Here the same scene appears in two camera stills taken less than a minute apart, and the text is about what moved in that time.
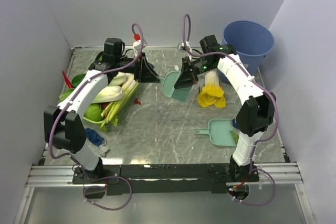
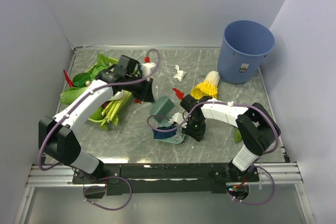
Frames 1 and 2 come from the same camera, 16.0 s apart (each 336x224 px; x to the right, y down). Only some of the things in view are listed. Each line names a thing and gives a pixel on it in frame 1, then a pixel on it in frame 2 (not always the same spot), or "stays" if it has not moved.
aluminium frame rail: [62, 175] stays
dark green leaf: [76, 80] stays
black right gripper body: [197, 66] to [195, 127]
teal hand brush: [181, 93] to [161, 106]
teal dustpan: [219, 131] to [178, 138]
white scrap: [104, 149] to [177, 137]
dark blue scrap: [93, 137] to [158, 134]
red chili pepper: [67, 80] stays
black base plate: [133, 179] stays
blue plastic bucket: [251, 40] stays
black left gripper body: [134, 68] to [136, 88]
